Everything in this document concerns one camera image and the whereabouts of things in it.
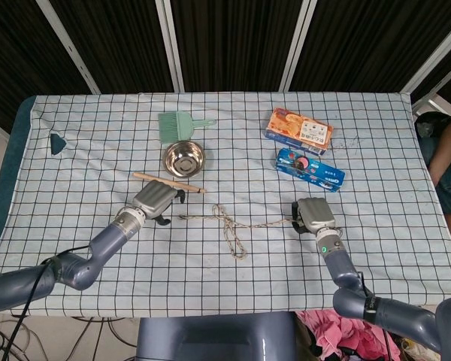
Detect stainless steel bowl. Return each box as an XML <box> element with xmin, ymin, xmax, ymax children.
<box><xmin>162</xmin><ymin>141</ymin><xmax>206</xmax><ymax>177</ymax></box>

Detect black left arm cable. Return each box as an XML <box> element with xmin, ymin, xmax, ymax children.
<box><xmin>5</xmin><ymin>244</ymin><xmax>91</xmax><ymax>361</ymax></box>

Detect wooden stick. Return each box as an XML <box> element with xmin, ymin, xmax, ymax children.
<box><xmin>132</xmin><ymin>171</ymin><xmax>207</xmax><ymax>195</ymax></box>

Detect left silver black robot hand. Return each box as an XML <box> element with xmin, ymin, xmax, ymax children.
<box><xmin>131</xmin><ymin>179</ymin><xmax>187</xmax><ymax>226</ymax></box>

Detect orange biscuit box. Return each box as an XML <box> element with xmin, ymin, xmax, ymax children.
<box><xmin>263</xmin><ymin>108</ymin><xmax>334</xmax><ymax>156</ymax></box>

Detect pink cloth pile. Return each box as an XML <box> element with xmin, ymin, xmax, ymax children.
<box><xmin>295</xmin><ymin>308</ymin><xmax>401</xmax><ymax>361</ymax></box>

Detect teal padded table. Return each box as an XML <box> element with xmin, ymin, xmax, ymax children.
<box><xmin>0</xmin><ymin>96</ymin><xmax>67</xmax><ymax>264</ymax></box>

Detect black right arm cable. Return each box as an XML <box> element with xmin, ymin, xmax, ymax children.
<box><xmin>359</xmin><ymin>271</ymin><xmax>394</xmax><ymax>361</ymax></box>

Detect beige braided rope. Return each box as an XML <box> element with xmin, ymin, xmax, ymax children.
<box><xmin>178</xmin><ymin>204</ymin><xmax>300</xmax><ymax>261</ymax></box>

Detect green plastic hand brush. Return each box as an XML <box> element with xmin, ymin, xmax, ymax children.
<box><xmin>157</xmin><ymin>111</ymin><xmax>218</xmax><ymax>144</ymax></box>

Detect dark partition panel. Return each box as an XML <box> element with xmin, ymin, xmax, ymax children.
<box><xmin>0</xmin><ymin>0</ymin><xmax>91</xmax><ymax>132</ymax></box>
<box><xmin>50</xmin><ymin>0</ymin><xmax>174</xmax><ymax>95</ymax></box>
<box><xmin>171</xmin><ymin>0</ymin><xmax>305</xmax><ymax>93</ymax></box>
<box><xmin>289</xmin><ymin>0</ymin><xmax>451</xmax><ymax>93</ymax></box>

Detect white partition frame post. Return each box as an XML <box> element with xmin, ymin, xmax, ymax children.
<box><xmin>154</xmin><ymin>0</ymin><xmax>185</xmax><ymax>93</ymax></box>
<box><xmin>280</xmin><ymin>0</ymin><xmax>319</xmax><ymax>92</ymax></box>
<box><xmin>35</xmin><ymin>0</ymin><xmax>101</xmax><ymax>95</ymax></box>
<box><xmin>400</xmin><ymin>14</ymin><xmax>451</xmax><ymax>95</ymax></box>

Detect blue-grey robot torso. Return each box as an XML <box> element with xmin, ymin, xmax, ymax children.
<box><xmin>136</xmin><ymin>311</ymin><xmax>300</xmax><ymax>361</ymax></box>

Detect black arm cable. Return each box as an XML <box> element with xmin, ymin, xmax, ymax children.
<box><xmin>5</xmin><ymin>244</ymin><xmax>91</xmax><ymax>361</ymax></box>
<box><xmin>359</xmin><ymin>271</ymin><xmax>394</xmax><ymax>361</ymax></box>

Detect blue Oreo cookie box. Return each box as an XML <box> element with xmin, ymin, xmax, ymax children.
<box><xmin>274</xmin><ymin>147</ymin><xmax>346</xmax><ymax>193</ymax></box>

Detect light blue checked tablecloth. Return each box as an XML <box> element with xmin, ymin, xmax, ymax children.
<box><xmin>0</xmin><ymin>92</ymin><xmax>451</xmax><ymax>315</ymax></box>

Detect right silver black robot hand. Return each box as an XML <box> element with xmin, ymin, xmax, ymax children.
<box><xmin>290</xmin><ymin>196</ymin><xmax>338</xmax><ymax>235</ymax></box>

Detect grey floor cables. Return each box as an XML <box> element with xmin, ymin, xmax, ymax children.
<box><xmin>0</xmin><ymin>314</ymin><xmax>138</xmax><ymax>361</ymax></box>

